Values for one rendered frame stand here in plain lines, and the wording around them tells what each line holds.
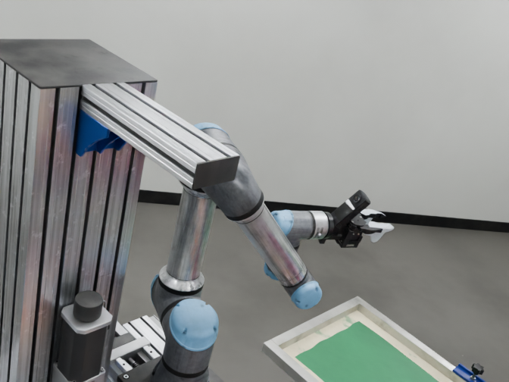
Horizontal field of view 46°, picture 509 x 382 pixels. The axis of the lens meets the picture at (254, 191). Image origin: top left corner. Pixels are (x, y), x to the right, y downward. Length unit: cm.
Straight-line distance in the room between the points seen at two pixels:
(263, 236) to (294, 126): 356
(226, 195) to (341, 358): 122
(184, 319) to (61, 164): 50
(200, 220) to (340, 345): 113
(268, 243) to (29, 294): 51
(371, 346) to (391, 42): 299
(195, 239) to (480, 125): 444
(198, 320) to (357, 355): 105
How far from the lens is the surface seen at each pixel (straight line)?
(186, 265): 149
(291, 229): 154
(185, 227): 144
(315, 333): 241
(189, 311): 147
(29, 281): 128
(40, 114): 110
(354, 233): 166
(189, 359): 148
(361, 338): 248
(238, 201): 126
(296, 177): 510
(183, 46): 446
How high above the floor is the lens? 240
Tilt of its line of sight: 26 degrees down
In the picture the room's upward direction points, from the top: 15 degrees clockwise
